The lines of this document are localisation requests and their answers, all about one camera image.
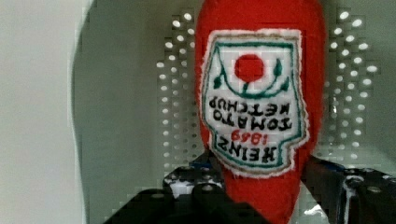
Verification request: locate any red plush ketchup bottle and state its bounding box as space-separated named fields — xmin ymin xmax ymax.
xmin=195 ymin=0 xmax=326 ymax=224

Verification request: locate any green oval strainer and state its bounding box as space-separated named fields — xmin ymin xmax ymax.
xmin=71 ymin=0 xmax=395 ymax=224

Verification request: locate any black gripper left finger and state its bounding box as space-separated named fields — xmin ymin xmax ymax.
xmin=104 ymin=152 xmax=272 ymax=224

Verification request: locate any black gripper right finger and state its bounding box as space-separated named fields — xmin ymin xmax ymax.
xmin=301 ymin=156 xmax=396 ymax=224

